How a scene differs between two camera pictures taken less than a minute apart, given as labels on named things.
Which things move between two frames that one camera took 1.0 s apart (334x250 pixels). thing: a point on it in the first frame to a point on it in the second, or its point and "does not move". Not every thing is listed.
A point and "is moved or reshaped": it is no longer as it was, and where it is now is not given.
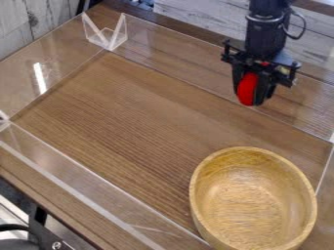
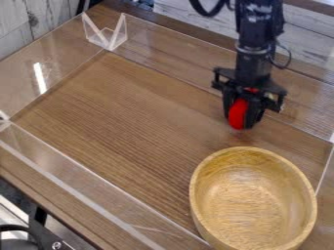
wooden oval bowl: (252, 200) does not move
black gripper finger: (237, 72) to (228, 97)
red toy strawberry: (248, 88) is moved or reshaped
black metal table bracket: (40, 237) does not move
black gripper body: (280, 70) to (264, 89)
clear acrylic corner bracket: (107, 38) does not move
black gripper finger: (264, 88) to (256, 106)
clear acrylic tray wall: (116, 102) does not move
